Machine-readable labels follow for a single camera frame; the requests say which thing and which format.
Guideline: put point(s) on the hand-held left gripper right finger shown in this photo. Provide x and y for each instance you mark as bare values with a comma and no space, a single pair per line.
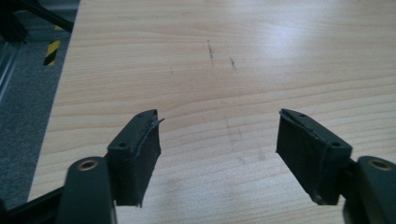
306,158

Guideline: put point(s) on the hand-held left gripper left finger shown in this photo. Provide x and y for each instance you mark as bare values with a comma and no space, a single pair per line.
132,161

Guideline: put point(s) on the yellow black hazard tape strip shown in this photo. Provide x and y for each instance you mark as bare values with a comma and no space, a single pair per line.
51,52

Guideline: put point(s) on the black metal stand frame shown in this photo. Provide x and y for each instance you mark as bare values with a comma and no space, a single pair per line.
37,12

